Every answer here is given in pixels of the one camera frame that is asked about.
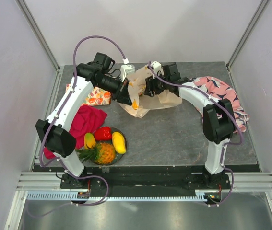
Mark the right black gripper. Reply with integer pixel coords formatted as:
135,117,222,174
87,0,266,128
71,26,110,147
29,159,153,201
143,71,170,98

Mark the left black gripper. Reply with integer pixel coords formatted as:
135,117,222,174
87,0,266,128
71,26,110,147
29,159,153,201
96,75,132,106

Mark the banana print plastic bag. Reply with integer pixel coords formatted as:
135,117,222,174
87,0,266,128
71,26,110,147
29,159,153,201
118,64,183,119

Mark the red fake bell pepper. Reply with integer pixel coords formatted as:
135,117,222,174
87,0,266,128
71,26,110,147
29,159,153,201
93,126,112,141

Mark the yellow fake mango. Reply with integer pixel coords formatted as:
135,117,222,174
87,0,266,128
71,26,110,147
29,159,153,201
112,132,126,154

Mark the orange green fake mango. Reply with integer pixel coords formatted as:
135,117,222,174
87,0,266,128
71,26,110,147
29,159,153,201
84,133,96,149

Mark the fake pineapple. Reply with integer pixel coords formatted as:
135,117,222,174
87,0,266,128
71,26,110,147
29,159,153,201
76,142,116,165

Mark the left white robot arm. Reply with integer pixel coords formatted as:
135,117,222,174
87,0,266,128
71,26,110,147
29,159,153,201
35,53,135,188

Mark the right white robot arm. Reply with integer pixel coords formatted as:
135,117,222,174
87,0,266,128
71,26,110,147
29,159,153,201
144,62,237,189

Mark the orange floral cloth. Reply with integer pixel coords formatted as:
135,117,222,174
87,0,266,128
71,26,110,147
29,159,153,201
59,81,111,109

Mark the magenta red cloth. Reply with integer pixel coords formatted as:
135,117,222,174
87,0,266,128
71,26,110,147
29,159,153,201
43,105,108,160

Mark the teal ceramic plate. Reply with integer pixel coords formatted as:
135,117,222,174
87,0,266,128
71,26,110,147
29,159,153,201
89,126,127,165

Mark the pink patterned cloth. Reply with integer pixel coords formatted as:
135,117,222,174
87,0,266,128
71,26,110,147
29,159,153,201
190,76,251,134

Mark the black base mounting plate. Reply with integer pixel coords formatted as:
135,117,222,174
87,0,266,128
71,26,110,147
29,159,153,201
60,165,231,190

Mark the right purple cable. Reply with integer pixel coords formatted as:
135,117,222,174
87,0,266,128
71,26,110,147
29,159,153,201
147,63,244,208

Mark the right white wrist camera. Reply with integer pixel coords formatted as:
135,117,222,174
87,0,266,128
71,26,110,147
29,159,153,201
148,61,164,78

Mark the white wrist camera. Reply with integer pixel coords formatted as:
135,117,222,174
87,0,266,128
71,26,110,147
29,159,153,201
120,58,136,82
148,61,164,78

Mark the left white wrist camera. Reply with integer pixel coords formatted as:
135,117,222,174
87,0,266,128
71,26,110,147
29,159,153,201
120,58,136,82

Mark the slotted cable duct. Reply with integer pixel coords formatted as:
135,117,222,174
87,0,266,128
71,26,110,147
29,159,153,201
26,191,208,202

